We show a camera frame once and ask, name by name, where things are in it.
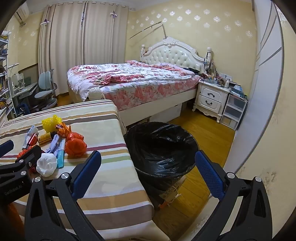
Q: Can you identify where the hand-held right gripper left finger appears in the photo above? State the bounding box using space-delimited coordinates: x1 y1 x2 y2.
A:
24 151 107 241

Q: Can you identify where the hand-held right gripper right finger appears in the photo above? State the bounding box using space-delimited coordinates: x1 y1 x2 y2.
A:
192 150 273 241

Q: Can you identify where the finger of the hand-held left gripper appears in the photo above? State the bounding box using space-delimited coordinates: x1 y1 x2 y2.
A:
0 140 15 159
13 146 42 178

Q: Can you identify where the red can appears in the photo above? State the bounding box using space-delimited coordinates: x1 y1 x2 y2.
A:
27 133 40 149

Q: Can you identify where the white plastic bag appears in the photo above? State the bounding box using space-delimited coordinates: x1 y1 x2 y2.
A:
36 153 58 177

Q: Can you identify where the white tube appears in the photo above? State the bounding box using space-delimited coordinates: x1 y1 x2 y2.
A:
22 125 39 150

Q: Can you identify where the yellow bottle with black cap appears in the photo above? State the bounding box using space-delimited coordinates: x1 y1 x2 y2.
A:
37 131 57 145

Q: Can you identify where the purple cloth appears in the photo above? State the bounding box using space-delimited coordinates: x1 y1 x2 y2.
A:
45 135 63 155

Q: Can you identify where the teal tube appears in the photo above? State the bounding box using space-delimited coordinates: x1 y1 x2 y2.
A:
56 139 67 168

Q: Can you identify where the orange plastic bag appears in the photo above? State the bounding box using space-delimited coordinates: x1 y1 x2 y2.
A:
64 132 88 158

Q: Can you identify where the yellow spiky ball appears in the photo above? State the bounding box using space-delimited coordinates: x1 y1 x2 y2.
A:
42 115 63 133

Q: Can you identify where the orange printed snack wrapper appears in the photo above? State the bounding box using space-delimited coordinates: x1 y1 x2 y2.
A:
55 123 73 140

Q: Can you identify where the black bag lined trash bin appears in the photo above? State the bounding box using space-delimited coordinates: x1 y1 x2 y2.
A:
124 122 200 201

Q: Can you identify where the striped tablecloth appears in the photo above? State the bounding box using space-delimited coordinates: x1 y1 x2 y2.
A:
0 100 155 233

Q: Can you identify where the study desk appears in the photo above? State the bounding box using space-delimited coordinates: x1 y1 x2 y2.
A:
9 73 39 114

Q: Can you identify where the grey desk chair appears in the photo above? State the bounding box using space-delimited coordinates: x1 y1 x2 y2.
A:
34 71 58 111

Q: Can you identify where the plastic drawer unit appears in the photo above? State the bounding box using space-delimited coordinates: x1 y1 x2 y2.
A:
220 92 248 131

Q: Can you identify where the bookshelf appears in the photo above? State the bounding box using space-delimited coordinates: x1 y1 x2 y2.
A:
0 30 15 122

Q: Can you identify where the white underbed box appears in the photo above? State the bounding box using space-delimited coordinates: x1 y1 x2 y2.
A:
150 104 182 124

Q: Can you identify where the white nightstand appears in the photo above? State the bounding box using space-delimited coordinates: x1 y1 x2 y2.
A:
192 80 232 123

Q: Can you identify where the pile of nightstand clutter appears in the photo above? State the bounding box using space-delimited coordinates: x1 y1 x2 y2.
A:
200 67 246 93

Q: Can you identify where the white wardrobe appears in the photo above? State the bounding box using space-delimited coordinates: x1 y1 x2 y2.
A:
222 0 285 177

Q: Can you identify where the floral quilt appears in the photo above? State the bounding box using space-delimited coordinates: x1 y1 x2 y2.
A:
67 60 201 112

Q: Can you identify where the beige curtain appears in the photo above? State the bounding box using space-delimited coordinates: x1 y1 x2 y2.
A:
38 3 88 103
85 1 130 66

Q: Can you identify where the white bed with tufted headboard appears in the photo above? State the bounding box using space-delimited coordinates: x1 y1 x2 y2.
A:
67 37 213 127

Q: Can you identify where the white air conditioner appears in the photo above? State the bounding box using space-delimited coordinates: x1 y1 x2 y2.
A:
13 3 30 24

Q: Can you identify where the thin rod on wall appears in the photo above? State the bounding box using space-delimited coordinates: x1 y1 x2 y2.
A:
128 22 167 40

